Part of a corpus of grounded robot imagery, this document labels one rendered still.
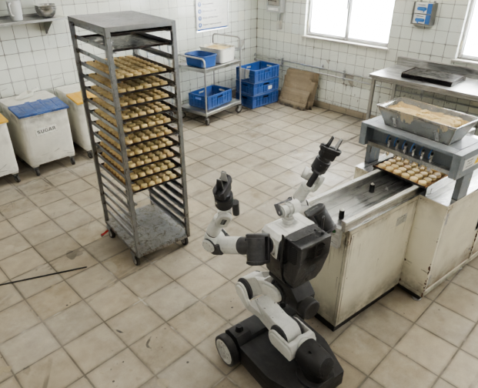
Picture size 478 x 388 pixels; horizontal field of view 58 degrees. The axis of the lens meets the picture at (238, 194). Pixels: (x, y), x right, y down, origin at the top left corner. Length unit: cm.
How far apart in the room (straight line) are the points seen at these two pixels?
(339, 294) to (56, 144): 363
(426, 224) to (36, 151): 397
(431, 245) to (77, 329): 242
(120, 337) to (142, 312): 24
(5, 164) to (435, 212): 413
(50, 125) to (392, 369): 406
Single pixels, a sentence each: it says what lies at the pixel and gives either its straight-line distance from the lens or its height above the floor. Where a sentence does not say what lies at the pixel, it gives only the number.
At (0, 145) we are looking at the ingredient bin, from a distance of 506.
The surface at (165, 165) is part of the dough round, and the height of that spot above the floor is 77.
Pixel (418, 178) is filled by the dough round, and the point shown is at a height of 91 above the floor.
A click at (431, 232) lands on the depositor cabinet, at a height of 62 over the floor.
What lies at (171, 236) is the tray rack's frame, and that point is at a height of 15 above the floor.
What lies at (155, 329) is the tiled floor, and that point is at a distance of 308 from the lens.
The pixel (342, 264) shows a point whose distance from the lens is 266.
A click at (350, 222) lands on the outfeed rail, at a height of 89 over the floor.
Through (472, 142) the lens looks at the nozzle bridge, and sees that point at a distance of 305.
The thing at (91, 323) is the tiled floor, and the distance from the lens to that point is 323.
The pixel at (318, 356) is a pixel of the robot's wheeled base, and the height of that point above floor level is 35.
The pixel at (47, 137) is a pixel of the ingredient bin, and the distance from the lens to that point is 520.
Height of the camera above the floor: 222
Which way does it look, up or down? 30 degrees down
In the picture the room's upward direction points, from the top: straight up
